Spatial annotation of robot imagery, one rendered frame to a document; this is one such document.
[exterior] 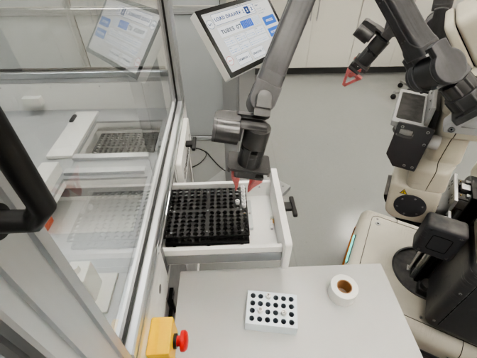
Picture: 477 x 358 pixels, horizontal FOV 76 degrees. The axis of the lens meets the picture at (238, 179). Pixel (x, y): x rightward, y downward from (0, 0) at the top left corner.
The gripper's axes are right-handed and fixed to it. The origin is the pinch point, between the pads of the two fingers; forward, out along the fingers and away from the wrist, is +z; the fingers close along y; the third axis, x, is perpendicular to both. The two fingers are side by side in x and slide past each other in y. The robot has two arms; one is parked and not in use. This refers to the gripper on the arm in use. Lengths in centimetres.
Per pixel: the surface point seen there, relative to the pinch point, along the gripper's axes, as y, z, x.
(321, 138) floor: -89, 92, -163
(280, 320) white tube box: -11.9, 15.4, 27.3
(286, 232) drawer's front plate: -11.5, 2.9, 10.8
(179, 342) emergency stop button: 11.0, 9.4, 35.2
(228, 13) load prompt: 8, -12, -98
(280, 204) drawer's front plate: -11.0, 3.5, 1.1
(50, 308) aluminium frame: 23, -26, 44
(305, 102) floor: -86, 95, -228
